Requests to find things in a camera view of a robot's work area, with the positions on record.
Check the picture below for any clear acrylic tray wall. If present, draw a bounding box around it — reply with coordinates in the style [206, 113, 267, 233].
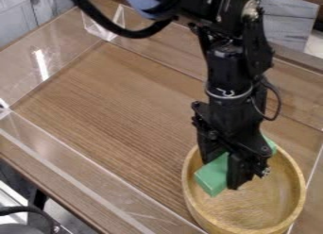
[0, 106, 206, 234]

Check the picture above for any brown wooden bowl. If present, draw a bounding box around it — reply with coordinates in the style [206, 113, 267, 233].
[182, 143, 307, 234]

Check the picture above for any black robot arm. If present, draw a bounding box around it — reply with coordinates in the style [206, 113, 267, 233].
[71, 0, 275, 190]

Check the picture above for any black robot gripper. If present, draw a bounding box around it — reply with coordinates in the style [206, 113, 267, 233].
[193, 87, 267, 190]

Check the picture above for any green rectangular block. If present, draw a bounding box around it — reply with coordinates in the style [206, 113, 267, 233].
[194, 136, 278, 197]

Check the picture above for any black cable lower left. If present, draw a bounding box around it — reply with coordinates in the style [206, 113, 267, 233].
[0, 205, 57, 234]

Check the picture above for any black metal table frame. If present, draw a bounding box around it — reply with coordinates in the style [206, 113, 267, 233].
[24, 189, 86, 234]

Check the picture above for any clear acrylic corner bracket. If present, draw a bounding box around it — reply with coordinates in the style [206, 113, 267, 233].
[82, 5, 127, 42]

